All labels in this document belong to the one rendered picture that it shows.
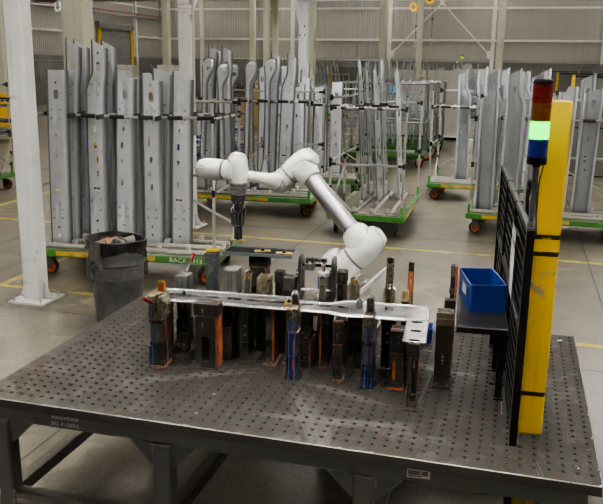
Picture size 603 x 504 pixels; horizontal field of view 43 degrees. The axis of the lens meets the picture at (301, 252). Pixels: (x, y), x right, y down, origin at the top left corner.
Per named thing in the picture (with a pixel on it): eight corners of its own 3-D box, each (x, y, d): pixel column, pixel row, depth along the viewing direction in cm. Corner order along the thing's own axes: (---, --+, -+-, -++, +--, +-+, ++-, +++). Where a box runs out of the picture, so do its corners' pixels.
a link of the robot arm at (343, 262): (342, 289, 443) (318, 260, 445) (366, 269, 439) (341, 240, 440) (337, 294, 428) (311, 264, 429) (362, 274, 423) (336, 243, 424)
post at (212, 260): (204, 332, 417) (203, 253, 407) (208, 328, 424) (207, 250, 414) (218, 333, 416) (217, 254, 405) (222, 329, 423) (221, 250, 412)
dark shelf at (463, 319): (455, 332, 333) (456, 326, 332) (456, 278, 419) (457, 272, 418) (508, 337, 329) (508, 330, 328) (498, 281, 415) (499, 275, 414)
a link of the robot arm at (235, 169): (251, 181, 400) (229, 180, 404) (251, 151, 396) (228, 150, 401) (242, 184, 390) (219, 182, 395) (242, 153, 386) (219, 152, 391)
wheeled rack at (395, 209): (403, 239, 967) (409, 96, 926) (325, 234, 992) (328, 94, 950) (419, 212, 1147) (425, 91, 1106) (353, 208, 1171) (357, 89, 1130)
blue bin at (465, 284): (468, 312, 351) (470, 284, 348) (457, 292, 381) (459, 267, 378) (505, 313, 351) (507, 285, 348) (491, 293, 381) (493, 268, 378)
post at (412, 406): (402, 410, 326) (405, 346, 319) (404, 400, 337) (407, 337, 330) (417, 412, 325) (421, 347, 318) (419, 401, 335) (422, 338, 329)
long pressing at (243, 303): (140, 301, 374) (140, 298, 374) (157, 288, 395) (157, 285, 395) (428, 323, 348) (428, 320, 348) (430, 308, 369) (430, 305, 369)
